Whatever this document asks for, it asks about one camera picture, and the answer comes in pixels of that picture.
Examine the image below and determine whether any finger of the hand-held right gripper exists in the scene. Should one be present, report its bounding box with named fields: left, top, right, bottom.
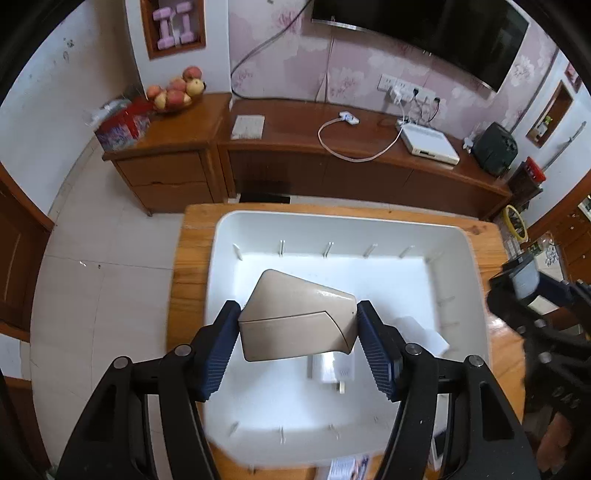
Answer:
left=487, top=272, right=591, bottom=365

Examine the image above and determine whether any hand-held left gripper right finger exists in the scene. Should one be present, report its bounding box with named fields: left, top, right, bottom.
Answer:
left=356, top=300, right=541, bottom=480

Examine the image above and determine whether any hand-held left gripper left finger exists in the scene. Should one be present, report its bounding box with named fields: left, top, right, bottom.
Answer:
left=55, top=300, right=242, bottom=480

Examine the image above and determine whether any grey blurred object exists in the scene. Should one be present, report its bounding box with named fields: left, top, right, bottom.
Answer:
left=501, top=254, right=543, bottom=301

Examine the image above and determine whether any white plastic bin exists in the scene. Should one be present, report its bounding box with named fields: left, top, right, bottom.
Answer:
left=203, top=210, right=491, bottom=468

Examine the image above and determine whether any beige plastic box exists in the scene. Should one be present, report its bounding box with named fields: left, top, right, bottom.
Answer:
left=239, top=269, right=358, bottom=363

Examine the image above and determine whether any person's right hand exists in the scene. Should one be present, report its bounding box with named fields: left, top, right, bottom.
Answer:
left=538, top=413, right=583, bottom=476

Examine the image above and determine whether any white charger plug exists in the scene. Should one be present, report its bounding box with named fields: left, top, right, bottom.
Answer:
left=307, top=352, right=356, bottom=394

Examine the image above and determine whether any wooden drawer cabinet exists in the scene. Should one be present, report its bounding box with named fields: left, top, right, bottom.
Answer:
left=526, top=175, right=591, bottom=282

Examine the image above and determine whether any round wooden table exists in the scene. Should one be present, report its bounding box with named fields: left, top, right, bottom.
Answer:
left=167, top=203, right=527, bottom=480

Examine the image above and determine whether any printed booklet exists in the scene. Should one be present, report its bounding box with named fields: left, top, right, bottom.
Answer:
left=329, top=455, right=370, bottom=480

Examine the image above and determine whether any black speaker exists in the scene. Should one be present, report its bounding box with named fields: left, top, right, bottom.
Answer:
left=475, top=122, right=517, bottom=176

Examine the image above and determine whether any white router box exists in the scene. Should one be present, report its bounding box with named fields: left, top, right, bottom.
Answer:
left=398, top=121, right=461, bottom=166

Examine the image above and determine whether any brown wooden door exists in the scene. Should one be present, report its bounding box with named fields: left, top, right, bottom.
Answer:
left=0, top=161, right=55, bottom=342

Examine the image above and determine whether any wooden side cabinet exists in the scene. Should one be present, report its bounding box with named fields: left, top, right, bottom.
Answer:
left=102, top=92, right=232, bottom=217

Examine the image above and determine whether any white flat pad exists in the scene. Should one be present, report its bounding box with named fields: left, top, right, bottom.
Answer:
left=231, top=114, right=265, bottom=140

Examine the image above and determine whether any long wooden television cabinet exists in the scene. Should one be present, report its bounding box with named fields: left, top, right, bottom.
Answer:
left=217, top=98, right=513, bottom=221

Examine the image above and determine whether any red gift box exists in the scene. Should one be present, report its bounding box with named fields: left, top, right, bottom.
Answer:
left=95, top=102, right=155, bottom=151

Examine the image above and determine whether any fruit bowl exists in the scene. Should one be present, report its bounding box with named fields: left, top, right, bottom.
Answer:
left=154, top=95, right=204, bottom=113

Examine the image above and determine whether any pile of apples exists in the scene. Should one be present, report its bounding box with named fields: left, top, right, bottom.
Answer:
left=147, top=66, right=207, bottom=112

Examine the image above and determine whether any clear plastic bag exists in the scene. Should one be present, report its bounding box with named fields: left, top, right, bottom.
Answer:
left=85, top=98, right=132, bottom=127

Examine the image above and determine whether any yellow ring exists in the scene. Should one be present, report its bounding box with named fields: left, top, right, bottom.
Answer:
left=503, top=204, right=531, bottom=241

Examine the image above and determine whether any small wall niche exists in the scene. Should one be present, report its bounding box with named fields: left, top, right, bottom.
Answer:
left=526, top=80, right=574, bottom=148

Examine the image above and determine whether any white charging cable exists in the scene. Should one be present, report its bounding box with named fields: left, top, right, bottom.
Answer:
left=318, top=117, right=402, bottom=162

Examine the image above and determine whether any white wall power outlet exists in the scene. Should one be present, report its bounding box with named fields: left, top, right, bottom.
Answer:
left=378, top=74, right=439, bottom=103

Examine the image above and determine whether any black wall television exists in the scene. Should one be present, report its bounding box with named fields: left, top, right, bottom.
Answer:
left=310, top=0, right=530, bottom=93

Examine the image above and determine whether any black television cable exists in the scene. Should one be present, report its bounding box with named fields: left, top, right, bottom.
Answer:
left=230, top=9, right=315, bottom=100

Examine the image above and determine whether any wooden framed wall niche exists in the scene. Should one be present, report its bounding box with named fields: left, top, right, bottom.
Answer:
left=140, top=0, right=207, bottom=60

